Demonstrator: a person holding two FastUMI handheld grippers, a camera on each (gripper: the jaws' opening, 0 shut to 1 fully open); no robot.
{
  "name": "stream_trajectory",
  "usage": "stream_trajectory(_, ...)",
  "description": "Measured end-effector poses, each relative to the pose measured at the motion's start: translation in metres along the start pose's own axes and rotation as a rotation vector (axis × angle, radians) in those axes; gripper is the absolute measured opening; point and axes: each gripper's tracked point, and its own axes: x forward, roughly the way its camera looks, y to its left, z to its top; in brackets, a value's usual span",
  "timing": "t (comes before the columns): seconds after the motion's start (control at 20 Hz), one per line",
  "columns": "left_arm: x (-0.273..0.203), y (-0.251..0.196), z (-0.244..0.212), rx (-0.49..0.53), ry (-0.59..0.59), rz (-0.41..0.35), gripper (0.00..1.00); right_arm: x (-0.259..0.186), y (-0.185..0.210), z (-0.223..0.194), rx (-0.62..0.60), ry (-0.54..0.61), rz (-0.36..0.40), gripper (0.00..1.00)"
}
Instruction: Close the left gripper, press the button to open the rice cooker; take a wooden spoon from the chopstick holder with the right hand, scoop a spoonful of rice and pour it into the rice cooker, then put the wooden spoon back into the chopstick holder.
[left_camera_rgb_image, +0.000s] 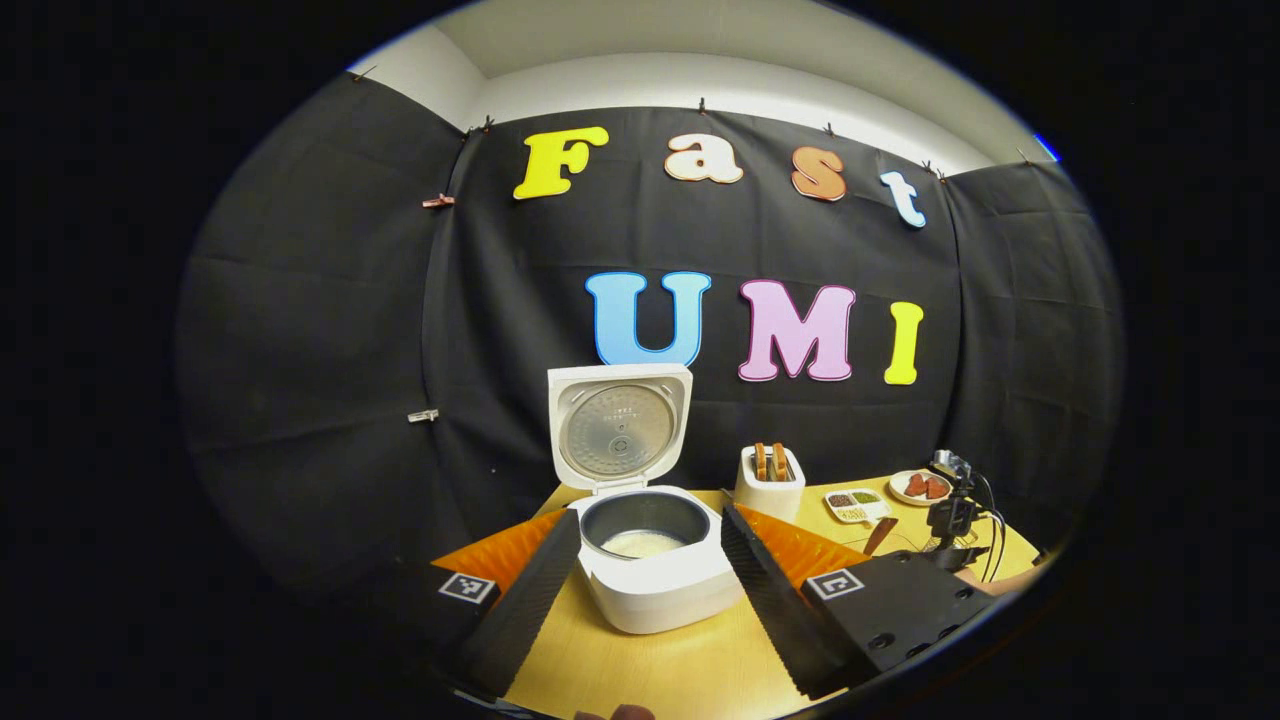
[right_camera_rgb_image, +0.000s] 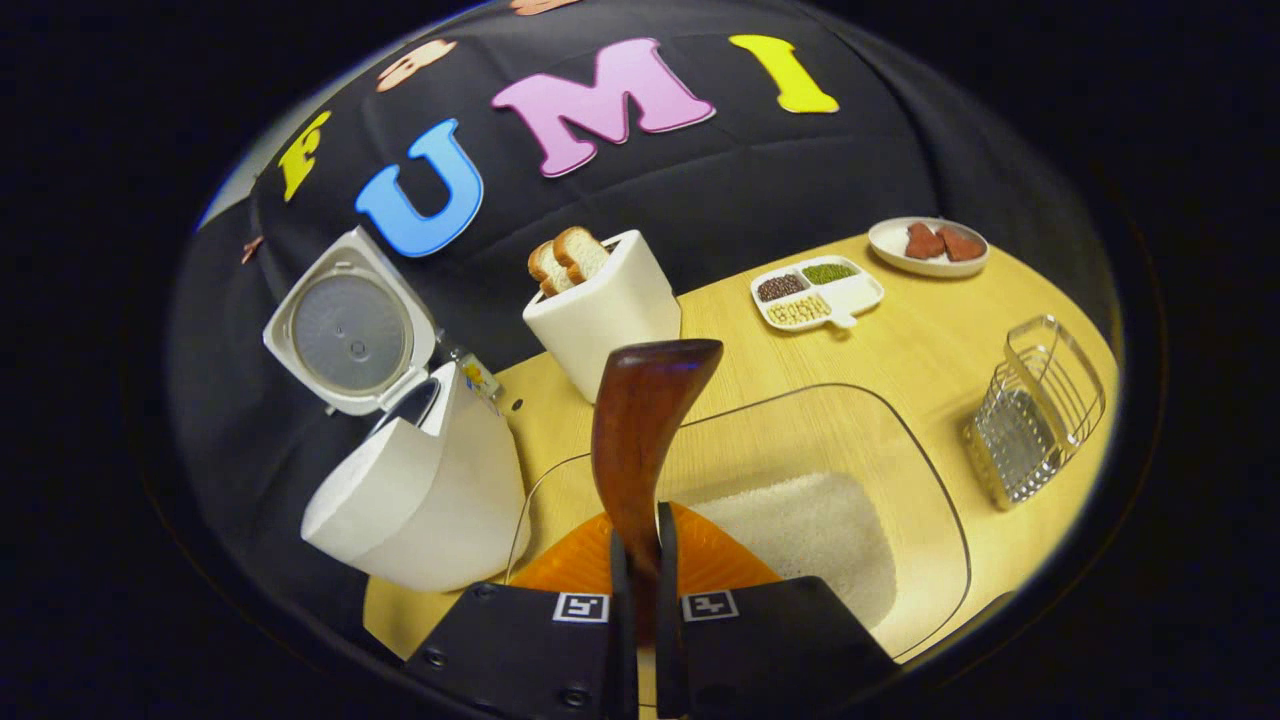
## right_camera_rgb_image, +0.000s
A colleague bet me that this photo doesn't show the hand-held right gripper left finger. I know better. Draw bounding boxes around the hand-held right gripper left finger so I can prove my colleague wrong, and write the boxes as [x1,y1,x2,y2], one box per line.
[405,512,638,720]

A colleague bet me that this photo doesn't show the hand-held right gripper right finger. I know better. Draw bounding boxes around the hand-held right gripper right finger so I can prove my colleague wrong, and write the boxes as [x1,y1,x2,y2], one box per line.
[655,500,901,720]

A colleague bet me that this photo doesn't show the brown wooden spoon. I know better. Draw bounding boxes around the brown wooden spoon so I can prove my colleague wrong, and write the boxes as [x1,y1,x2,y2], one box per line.
[590,338,725,651]

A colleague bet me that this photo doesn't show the white rice cooker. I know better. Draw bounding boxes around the white rice cooker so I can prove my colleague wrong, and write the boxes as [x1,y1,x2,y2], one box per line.
[263,227,528,593]

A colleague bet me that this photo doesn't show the wire metal chopstick holder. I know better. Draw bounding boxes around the wire metal chopstick holder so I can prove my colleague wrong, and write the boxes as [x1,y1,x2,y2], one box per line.
[962,314,1107,512]

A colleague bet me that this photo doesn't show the clear plastic rice container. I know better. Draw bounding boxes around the clear plastic rice container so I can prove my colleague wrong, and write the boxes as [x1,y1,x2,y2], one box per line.
[505,383,973,663]

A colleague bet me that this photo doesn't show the small glass bottle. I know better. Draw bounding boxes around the small glass bottle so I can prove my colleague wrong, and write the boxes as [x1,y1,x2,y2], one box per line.
[440,345,503,406]

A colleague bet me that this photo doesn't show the white toaster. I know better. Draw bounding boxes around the white toaster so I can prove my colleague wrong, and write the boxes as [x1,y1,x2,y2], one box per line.
[522,230,683,405]

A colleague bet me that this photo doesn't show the toasted bread slice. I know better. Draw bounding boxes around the toasted bread slice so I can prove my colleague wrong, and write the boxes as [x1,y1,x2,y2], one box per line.
[553,226,612,284]
[528,240,573,297]

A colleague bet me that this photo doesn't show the white divided bean dish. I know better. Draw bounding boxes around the white divided bean dish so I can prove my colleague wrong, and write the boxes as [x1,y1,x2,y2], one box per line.
[750,255,886,332]

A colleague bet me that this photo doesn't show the white round plate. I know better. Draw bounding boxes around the white round plate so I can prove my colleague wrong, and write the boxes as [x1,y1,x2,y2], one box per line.
[868,217,991,279]

